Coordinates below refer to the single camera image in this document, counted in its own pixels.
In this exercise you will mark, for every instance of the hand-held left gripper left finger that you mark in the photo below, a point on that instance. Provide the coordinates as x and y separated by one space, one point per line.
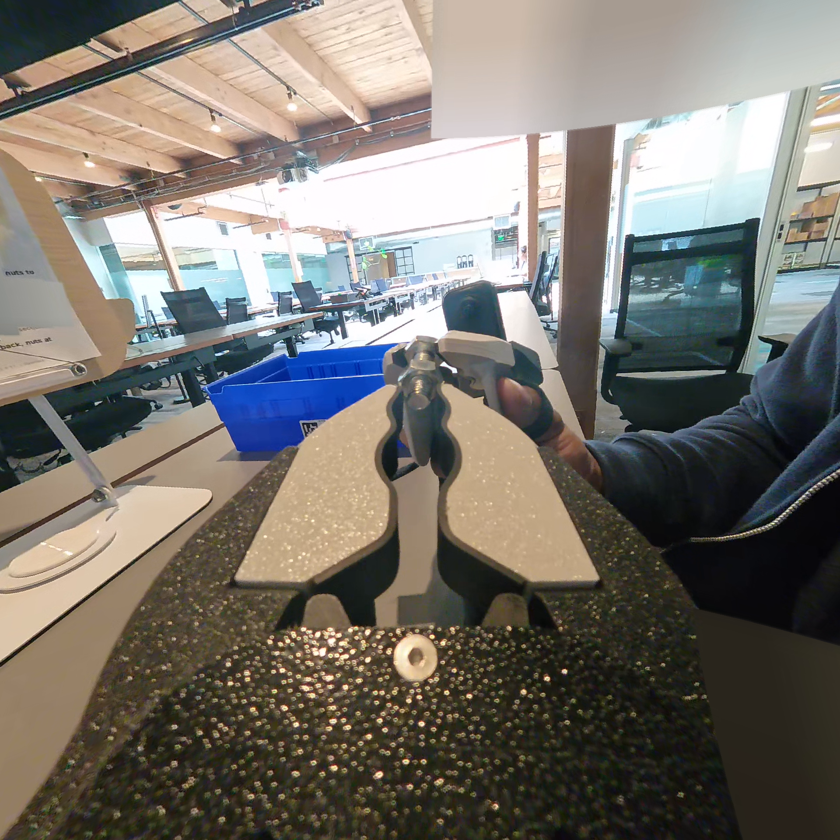
321 505

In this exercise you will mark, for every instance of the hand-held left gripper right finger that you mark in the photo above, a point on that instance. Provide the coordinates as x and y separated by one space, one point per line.
512 505

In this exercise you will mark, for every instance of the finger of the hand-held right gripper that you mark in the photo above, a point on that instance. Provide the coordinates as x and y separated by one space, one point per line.
417 439
479 351

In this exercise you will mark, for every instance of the steel hex bolt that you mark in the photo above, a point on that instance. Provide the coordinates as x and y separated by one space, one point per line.
421 394

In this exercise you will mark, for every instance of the blue plastic bin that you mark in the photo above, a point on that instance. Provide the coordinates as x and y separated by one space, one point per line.
262 413

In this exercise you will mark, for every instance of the person's right hand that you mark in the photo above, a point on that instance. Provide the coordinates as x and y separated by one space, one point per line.
525 410

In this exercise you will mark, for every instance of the black office chair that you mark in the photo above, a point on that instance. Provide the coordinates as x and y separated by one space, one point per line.
682 315

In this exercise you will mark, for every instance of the row of office desks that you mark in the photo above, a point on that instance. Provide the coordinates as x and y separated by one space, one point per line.
197 334

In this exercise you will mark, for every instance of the ceiling mounted device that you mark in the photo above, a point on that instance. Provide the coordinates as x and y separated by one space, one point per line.
296 169

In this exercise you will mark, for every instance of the grey stand pole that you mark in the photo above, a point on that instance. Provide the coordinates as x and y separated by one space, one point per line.
72 446

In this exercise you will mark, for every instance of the person's dark jacket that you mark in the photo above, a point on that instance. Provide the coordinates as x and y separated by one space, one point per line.
774 577

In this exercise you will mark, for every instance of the printed instruction sheet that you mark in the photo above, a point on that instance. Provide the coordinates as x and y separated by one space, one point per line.
33 315

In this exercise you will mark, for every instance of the metal storage shelf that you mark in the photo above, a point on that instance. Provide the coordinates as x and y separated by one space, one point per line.
814 229

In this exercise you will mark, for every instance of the black ceiling panel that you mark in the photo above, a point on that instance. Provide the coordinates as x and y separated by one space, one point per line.
65 26

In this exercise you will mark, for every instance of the wooden support post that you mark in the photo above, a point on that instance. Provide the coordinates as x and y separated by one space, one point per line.
584 295

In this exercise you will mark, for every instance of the thin wooden post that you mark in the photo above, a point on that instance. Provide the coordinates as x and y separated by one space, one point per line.
532 197

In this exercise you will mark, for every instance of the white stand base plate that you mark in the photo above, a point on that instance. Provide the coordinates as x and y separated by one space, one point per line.
151 525

